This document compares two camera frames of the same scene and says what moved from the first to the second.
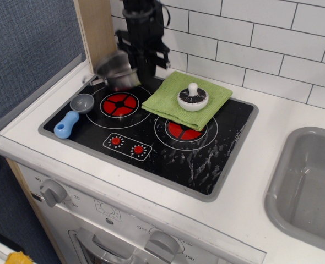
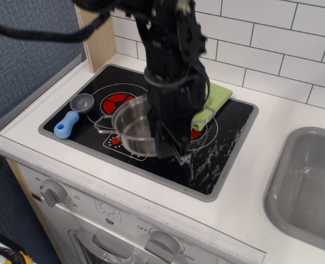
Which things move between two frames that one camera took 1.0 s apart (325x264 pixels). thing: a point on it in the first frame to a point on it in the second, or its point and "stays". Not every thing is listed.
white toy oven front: x=86 y=227 stays
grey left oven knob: x=53 y=192 stays
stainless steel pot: x=118 y=70 to x=130 y=121
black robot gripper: x=144 y=41 to x=175 y=94
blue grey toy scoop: x=80 y=103 stays
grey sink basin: x=302 y=198 stays
